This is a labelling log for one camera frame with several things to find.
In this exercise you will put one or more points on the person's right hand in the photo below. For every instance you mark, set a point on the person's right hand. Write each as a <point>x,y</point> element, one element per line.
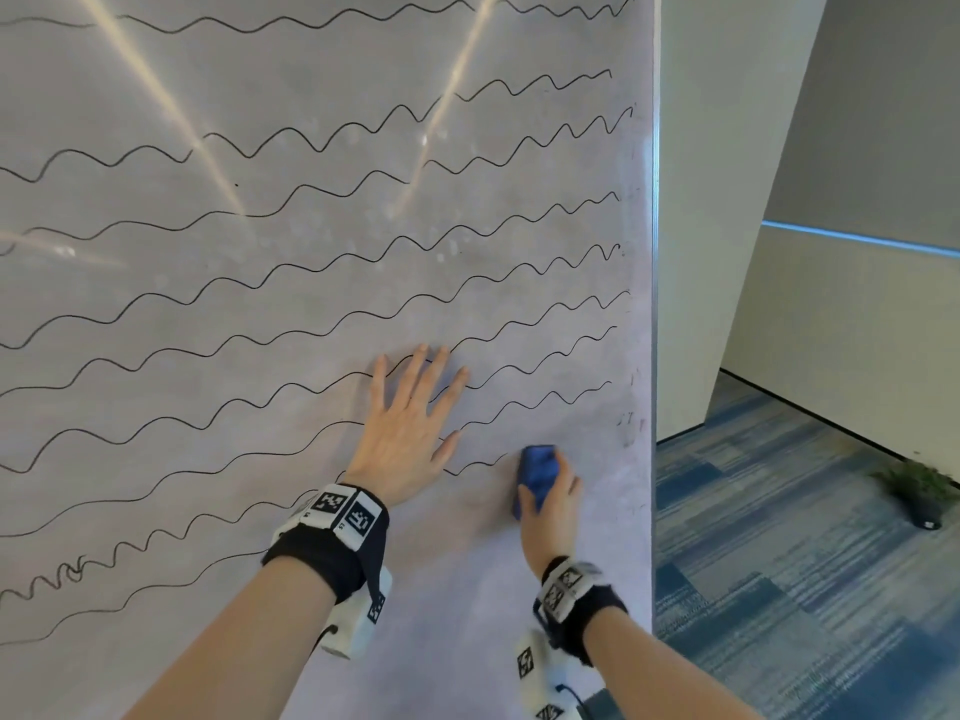
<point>553,524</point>

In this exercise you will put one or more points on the person's left hand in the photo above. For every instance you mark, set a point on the person's left hand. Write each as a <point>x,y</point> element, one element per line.
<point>401,442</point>

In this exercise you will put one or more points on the person's right forearm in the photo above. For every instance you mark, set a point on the person's right forearm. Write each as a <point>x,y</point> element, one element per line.
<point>660,674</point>

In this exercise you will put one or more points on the white whiteboard with wavy lines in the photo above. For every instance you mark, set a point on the white whiteboard with wavy lines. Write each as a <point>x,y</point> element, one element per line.
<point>262,292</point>

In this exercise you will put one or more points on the person's left forearm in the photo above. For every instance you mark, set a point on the person's left forearm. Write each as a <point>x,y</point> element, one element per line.
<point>247,644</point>

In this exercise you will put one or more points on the green potted plant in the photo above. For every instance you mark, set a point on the green potted plant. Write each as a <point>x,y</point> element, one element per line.
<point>919,487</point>

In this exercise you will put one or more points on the white wrist camera unit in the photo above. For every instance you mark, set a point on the white wrist camera unit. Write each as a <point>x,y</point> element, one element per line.
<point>536,671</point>
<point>360,618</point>

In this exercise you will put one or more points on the blue whiteboard eraser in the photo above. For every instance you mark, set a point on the blue whiteboard eraser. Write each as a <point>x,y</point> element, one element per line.
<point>536,468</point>

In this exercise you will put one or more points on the black wristband with marker tags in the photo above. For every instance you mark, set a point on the black wristband with marker tags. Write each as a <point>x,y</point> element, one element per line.
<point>326,536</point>
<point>581,603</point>

